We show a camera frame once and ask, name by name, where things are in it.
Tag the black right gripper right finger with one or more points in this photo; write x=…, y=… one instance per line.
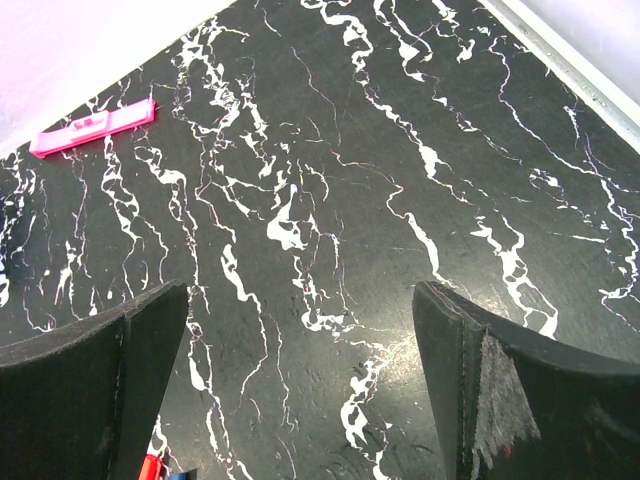
x=510, y=403

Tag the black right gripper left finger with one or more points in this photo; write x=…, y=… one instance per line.
x=81, y=401

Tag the orange red pen cap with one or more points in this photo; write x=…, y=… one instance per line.
x=152, y=468

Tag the blue pen cap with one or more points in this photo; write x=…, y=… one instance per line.
x=184, y=475

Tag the pink plastic clip bar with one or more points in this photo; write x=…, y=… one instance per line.
x=93, y=127

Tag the aluminium frame rail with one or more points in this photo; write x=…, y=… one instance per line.
x=592, y=46

